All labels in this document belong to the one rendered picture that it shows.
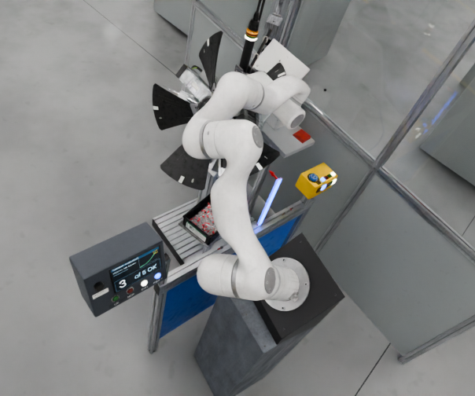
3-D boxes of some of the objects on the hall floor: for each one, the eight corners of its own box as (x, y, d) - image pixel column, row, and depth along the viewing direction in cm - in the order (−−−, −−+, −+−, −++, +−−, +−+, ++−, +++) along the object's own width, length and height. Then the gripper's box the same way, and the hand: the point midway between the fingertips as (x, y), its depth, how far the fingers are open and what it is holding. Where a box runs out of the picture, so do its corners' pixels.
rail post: (153, 343, 226) (162, 284, 166) (157, 350, 225) (167, 291, 165) (147, 348, 224) (153, 288, 164) (151, 353, 223) (158, 296, 163)
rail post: (265, 272, 270) (303, 203, 210) (269, 276, 268) (309, 209, 208) (260, 275, 268) (298, 207, 208) (264, 280, 266) (303, 212, 206)
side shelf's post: (247, 210, 300) (279, 128, 236) (250, 214, 298) (283, 132, 234) (243, 211, 298) (274, 130, 234) (246, 215, 296) (278, 134, 232)
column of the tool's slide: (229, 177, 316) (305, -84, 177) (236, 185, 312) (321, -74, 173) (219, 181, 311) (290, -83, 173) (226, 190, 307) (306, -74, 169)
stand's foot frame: (223, 191, 306) (225, 185, 299) (260, 236, 288) (263, 229, 282) (152, 225, 274) (152, 218, 268) (188, 276, 256) (189, 271, 250)
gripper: (289, 81, 147) (259, 53, 154) (255, 92, 139) (224, 62, 146) (283, 97, 153) (254, 69, 160) (250, 108, 145) (221, 78, 152)
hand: (243, 69), depth 152 cm, fingers closed on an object, 4 cm apart
